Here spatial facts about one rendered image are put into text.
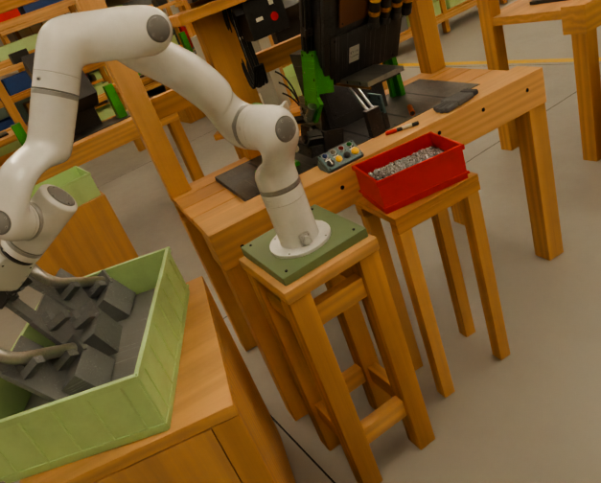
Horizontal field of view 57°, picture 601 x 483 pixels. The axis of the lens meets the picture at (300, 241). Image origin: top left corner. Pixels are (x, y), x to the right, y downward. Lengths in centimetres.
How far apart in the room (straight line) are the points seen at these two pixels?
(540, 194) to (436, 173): 91
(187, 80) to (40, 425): 84
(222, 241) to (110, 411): 77
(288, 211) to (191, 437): 63
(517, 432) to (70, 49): 176
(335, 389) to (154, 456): 60
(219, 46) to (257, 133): 105
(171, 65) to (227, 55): 108
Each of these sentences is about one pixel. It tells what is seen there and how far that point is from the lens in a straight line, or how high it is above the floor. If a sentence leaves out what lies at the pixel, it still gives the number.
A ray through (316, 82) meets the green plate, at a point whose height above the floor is 116.
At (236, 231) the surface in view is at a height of 87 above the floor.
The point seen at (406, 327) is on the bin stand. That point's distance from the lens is 224.
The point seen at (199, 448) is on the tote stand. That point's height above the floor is 71.
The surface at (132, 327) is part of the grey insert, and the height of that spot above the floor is 85.
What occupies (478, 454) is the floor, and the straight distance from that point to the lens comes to 207.
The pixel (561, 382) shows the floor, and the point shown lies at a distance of 226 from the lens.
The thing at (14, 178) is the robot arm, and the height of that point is 141.
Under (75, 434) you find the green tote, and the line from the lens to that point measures 139.
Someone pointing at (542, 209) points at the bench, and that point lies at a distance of 271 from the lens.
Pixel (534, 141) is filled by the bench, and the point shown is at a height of 61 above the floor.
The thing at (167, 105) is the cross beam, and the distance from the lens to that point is 246.
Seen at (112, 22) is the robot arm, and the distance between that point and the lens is 125.
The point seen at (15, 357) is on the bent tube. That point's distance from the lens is 141.
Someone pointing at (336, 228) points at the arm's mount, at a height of 88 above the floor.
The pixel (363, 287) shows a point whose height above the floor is 71.
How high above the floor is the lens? 161
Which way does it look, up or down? 27 degrees down
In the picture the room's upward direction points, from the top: 21 degrees counter-clockwise
